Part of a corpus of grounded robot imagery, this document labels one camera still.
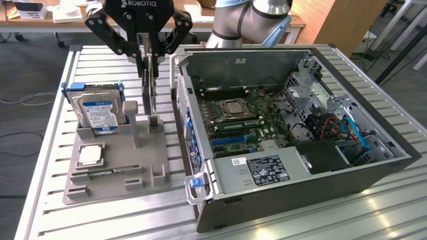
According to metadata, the grey power supply unit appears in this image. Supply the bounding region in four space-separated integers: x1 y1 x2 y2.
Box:
208 147 313 196

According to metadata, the white box with black top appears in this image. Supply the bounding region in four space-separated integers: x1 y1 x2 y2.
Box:
14 2 47 20

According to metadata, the blue wire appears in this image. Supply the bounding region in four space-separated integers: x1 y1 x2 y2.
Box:
341 116 373 151

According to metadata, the small white printed box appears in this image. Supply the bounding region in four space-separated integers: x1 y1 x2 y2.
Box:
85 2 105 14

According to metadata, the graphics card with metal bracket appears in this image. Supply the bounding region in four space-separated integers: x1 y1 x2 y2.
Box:
140 33 160 118

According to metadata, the black open PC case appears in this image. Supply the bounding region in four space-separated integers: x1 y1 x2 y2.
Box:
169 43 422 234

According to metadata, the white round device on base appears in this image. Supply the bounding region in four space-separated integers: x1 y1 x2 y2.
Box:
50 3 83 24

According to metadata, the grey plastic parts rack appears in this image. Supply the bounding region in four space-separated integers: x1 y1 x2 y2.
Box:
61 100 173 206

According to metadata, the black plastic fan shroud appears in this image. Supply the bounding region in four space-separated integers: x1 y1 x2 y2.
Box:
294 139 353 175

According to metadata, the green motherboard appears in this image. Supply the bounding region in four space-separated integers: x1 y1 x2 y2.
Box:
196 86 297 158

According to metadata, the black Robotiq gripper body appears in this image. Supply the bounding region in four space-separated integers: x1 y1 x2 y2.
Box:
102 0 174 34

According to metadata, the white box with red button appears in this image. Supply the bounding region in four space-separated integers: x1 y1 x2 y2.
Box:
352 31 378 54

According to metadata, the black slanted table leg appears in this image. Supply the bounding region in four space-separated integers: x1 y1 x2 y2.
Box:
374 32 427 85

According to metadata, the silver CPU chip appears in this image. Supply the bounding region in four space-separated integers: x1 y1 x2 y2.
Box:
77 145 102 166

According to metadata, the white table frame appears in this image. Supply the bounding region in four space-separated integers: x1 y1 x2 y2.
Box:
368 0 427 71

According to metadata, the white paper stack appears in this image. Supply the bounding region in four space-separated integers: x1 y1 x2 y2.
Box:
182 4 216 24

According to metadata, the long wooden desk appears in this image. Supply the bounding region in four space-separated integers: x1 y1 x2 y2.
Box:
0 0 306 47

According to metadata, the white floor cable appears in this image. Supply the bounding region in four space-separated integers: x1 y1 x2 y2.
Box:
0 91 59 106

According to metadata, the CPU socket with metal frame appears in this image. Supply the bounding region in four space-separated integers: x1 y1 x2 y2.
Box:
217 98 256 120

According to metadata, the hard disk with blue bracket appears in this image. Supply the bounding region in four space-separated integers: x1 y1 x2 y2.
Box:
59 80 126 136

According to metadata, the silver metal disk bay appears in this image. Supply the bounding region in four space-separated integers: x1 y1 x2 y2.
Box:
282 71 336 118

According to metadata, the brown cardboard box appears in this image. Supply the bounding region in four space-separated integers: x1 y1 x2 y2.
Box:
196 0 217 11

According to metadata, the orange wire bundle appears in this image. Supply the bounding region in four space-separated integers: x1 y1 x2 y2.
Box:
318 117 350 140

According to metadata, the green RAM stick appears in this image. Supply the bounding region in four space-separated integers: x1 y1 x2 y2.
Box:
86 167 140 177
212 119 264 132

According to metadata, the wooden cabinet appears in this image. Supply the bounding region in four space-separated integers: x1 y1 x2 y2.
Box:
289 0 389 57

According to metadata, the black floor cable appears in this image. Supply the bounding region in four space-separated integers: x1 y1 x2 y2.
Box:
0 131 43 151

